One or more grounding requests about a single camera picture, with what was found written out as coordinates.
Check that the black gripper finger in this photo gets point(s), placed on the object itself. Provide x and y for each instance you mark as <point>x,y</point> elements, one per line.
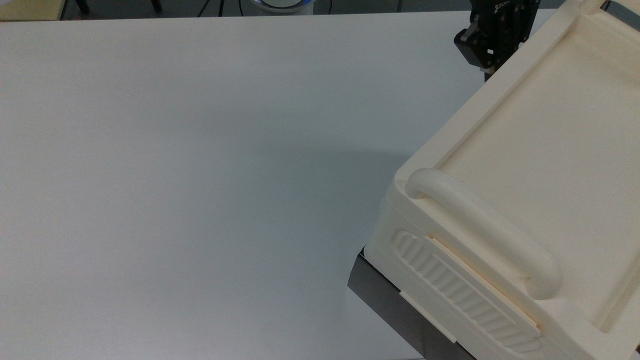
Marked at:
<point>469,44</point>
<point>492,71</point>

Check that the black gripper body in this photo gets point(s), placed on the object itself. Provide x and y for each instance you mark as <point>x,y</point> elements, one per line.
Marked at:
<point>502,25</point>

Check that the cream plastic lidded box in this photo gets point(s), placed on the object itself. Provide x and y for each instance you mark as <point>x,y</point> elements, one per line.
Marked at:
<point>540,150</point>

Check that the dark grey box base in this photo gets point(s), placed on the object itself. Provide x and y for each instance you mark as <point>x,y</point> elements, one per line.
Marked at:
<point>390,300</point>

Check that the tan side table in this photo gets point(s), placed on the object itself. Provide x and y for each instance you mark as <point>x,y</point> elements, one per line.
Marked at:
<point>30,9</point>

